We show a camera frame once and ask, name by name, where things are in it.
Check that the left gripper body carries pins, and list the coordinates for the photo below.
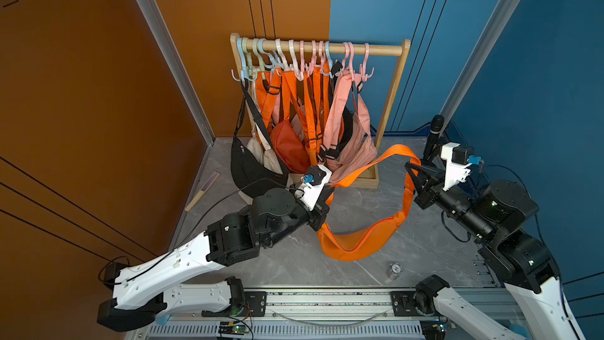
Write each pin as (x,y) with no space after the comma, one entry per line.
(314,216)

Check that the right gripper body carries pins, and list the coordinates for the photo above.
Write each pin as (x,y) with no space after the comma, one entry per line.
(428,199)

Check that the orange crescent sling bag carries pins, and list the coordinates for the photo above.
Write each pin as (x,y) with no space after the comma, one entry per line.
(363,243)

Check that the pink crescent sling bag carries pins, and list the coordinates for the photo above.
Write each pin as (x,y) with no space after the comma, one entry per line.
(361,150)

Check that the pink rectangular waist bag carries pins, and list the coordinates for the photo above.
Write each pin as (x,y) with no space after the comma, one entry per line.
(339,126)

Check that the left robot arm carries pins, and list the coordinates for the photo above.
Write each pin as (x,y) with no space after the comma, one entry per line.
(156,289)

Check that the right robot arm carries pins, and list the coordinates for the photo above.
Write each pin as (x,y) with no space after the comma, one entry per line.
(521,262)

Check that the red-orange sling bag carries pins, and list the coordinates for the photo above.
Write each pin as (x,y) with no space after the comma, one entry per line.
(289,148)

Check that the black crescent sling bag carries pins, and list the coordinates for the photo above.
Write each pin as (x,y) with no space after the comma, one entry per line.
(249,175)

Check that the black microphone on stand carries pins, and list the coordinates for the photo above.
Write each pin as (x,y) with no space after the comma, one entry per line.
(432,141)

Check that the wooden garment rack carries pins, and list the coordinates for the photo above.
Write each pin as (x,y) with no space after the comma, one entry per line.
(370,178)

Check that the folded paper fan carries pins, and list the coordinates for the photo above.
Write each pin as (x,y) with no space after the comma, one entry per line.
(202,191)

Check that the green circuit board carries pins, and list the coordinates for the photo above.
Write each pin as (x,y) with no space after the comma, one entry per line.
(234,330)

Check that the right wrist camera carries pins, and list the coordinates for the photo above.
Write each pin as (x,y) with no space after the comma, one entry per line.
(458,160)

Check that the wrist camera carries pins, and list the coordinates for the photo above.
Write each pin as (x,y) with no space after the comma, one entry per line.
(458,160)
(314,187)

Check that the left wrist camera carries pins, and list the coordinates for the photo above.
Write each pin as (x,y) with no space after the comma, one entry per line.
(314,187)

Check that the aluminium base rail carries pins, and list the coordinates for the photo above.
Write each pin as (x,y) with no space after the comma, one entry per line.
(378,312)

